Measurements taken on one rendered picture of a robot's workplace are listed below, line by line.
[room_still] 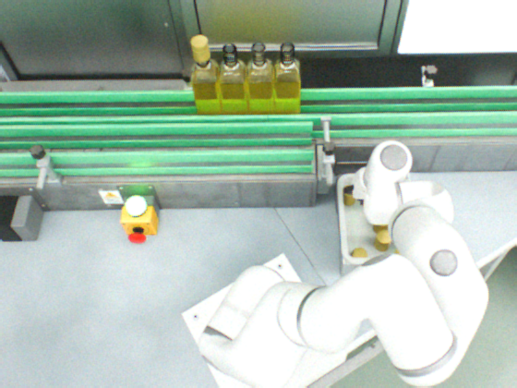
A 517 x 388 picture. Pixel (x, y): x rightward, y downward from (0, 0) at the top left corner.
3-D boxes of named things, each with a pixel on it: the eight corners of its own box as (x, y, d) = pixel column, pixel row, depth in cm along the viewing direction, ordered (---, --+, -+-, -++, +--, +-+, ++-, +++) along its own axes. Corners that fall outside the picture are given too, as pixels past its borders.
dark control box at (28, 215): (44, 212, 141) (31, 194, 134) (37, 242, 136) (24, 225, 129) (10, 212, 141) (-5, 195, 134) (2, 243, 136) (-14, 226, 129)
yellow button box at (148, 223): (160, 210, 141) (154, 195, 135) (157, 238, 137) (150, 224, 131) (131, 211, 141) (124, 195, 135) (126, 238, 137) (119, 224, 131)
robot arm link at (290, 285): (360, 310, 82) (302, 418, 76) (275, 293, 103) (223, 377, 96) (315, 272, 79) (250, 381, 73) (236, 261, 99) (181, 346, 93)
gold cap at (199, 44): (198, 65, 118) (195, 50, 114) (189, 54, 119) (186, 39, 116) (213, 57, 119) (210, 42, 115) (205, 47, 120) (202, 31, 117)
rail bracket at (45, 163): (67, 177, 131) (47, 143, 120) (61, 206, 127) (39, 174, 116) (50, 177, 131) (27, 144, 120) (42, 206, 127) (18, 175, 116)
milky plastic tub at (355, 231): (404, 190, 143) (411, 172, 136) (417, 277, 131) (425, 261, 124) (333, 191, 143) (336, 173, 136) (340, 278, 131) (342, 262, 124)
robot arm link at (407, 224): (336, 244, 89) (379, 324, 92) (357, 305, 68) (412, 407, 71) (433, 196, 88) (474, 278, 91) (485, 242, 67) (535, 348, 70)
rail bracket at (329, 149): (330, 138, 136) (333, 104, 126) (334, 200, 127) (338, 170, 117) (318, 138, 136) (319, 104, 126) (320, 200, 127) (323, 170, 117)
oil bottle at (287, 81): (299, 115, 141) (300, 53, 123) (299, 134, 137) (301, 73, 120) (275, 115, 141) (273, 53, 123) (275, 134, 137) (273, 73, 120)
